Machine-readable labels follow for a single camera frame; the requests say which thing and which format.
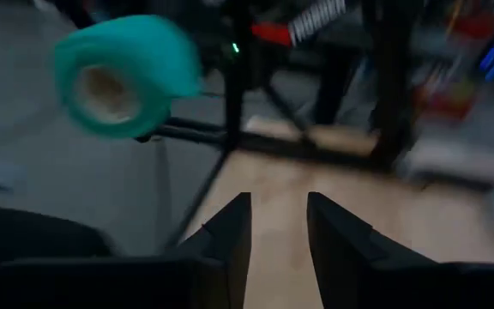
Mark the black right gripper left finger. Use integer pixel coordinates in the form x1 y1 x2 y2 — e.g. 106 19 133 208
167 191 254 309

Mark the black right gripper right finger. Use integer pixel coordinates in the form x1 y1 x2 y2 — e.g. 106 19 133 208
307 191 440 309

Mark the green cloth towel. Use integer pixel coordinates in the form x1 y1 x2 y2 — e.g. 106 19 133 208
52 14 203 140

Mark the black aluminium rig frame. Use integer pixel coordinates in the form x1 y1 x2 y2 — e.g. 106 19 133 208
135 0 494 258

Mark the red cable tag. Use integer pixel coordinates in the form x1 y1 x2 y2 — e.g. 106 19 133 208
250 21 294 47

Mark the white spiral cable wrap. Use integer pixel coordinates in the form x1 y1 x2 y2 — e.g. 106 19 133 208
288 0 347 44

